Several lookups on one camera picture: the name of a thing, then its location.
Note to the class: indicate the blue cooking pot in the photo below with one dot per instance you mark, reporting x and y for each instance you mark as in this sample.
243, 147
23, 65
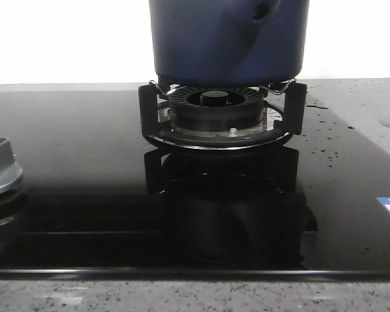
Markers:
228, 43

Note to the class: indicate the black pot support grate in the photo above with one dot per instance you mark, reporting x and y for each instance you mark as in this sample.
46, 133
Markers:
283, 116

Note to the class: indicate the black gas burner head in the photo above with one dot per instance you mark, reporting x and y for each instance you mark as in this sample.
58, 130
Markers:
205, 109

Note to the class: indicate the black glass stove top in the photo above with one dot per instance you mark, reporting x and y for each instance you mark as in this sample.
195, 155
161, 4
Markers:
99, 202

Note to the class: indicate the silver stove control knob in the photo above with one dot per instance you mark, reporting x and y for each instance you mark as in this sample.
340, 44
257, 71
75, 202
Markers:
11, 173

